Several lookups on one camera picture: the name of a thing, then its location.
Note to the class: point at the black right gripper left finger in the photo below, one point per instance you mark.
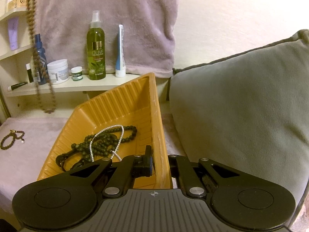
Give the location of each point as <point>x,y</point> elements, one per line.
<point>124,173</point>

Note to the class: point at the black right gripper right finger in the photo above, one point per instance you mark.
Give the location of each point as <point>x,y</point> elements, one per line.
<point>187,179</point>

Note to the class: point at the black strap watch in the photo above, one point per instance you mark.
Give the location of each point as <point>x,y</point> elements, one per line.
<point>73,159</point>

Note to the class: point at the orange plastic tray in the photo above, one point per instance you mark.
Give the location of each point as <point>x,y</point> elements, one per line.
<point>132,113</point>

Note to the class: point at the grey-green cushion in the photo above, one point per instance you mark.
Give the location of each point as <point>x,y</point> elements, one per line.
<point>249,111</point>

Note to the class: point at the white blue tube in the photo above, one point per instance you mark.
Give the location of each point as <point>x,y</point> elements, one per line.
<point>120,68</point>

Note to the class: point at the green olive spray bottle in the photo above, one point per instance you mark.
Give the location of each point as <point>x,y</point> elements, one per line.
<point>95,44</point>

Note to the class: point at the small green-label jar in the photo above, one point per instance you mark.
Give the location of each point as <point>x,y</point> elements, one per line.
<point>77,73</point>

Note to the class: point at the white cream jar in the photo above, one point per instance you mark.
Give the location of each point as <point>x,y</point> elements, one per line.
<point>58,71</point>

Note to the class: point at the white corner shelf unit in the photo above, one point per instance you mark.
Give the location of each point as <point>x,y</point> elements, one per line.
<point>47,97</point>

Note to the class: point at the blue spray bottle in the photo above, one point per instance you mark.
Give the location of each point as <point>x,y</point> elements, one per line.
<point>41,72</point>

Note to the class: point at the small black white bottle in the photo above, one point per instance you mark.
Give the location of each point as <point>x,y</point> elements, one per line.
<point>29,73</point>

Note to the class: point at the black pen tube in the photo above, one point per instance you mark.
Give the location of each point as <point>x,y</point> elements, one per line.
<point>16,86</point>

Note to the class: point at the mauve fleece blanket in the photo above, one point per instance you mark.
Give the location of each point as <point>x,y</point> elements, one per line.
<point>149,42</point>

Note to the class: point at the purple tube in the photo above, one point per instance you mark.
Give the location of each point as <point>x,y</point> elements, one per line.
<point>12,24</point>

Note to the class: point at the small cardboard box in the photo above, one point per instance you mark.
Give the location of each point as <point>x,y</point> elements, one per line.
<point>15,4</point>

